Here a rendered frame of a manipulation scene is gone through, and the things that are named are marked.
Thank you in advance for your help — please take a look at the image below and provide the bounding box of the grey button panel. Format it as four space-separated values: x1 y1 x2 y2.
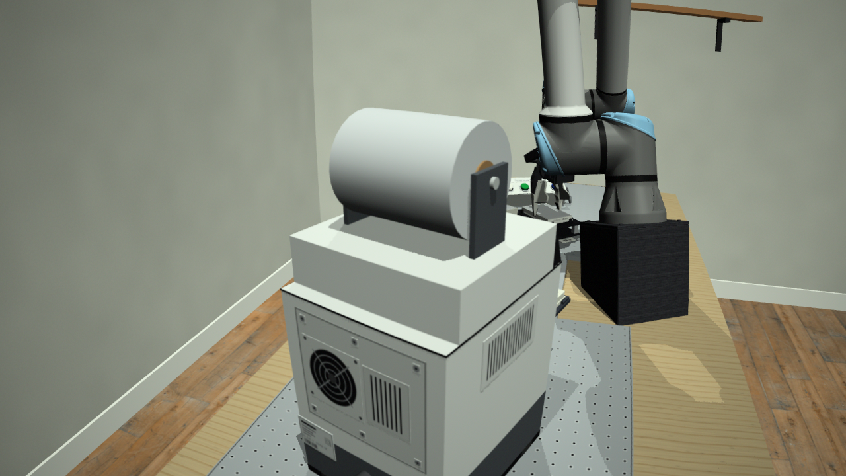
507 178 556 210

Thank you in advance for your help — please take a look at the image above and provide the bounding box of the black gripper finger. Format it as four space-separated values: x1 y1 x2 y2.
553 184 570 210
530 167 549 216

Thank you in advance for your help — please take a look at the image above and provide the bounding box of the white horizontal roll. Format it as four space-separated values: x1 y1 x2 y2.
329 108 512 241

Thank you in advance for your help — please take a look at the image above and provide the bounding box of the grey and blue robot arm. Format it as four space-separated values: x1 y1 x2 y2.
524 0 667 224

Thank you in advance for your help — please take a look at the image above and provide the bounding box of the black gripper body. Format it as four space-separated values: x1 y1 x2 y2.
536 160 575 184

